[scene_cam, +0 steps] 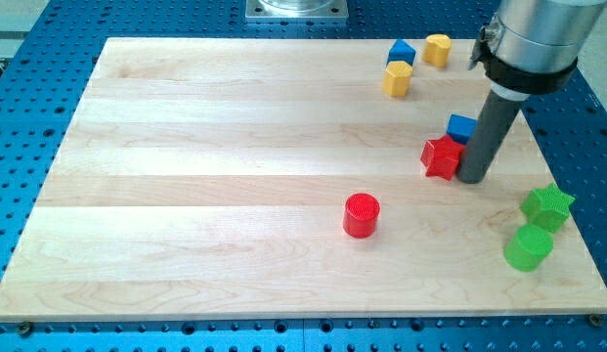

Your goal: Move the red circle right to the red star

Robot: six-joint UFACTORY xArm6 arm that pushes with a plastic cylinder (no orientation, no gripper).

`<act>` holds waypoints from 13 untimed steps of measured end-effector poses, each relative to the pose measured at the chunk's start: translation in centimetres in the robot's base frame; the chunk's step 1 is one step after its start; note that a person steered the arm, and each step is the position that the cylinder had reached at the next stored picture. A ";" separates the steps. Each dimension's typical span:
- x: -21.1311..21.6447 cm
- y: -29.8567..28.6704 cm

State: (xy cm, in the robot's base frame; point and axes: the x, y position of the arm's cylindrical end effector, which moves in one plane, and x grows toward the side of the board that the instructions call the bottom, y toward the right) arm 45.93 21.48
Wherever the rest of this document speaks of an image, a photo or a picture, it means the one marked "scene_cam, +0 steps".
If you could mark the blue triangle block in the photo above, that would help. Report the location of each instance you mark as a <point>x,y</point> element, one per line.
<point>401,51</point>

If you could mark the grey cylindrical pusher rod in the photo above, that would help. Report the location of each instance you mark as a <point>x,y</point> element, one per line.
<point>493,123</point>

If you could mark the green star block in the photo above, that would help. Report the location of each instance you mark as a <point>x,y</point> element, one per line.
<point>547,208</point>

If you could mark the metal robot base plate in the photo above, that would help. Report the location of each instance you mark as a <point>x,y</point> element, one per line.
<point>296,9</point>

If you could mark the blue cube block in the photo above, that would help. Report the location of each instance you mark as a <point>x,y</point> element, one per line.
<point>460,128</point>

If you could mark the yellow heart block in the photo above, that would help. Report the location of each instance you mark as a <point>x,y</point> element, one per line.
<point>437,49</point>

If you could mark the red star block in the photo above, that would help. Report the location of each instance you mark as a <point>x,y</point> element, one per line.
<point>440,157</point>

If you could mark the wooden board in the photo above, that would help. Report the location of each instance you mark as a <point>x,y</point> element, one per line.
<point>206,179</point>

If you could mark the yellow hexagon block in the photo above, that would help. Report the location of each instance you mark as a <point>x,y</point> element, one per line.
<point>397,79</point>

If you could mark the green cylinder block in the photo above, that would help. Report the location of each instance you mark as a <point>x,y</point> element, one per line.
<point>528,248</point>

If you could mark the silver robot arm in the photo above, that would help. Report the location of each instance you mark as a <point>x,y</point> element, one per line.
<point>531,46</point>

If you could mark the red cylinder block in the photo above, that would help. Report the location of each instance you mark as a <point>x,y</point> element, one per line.
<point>361,212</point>

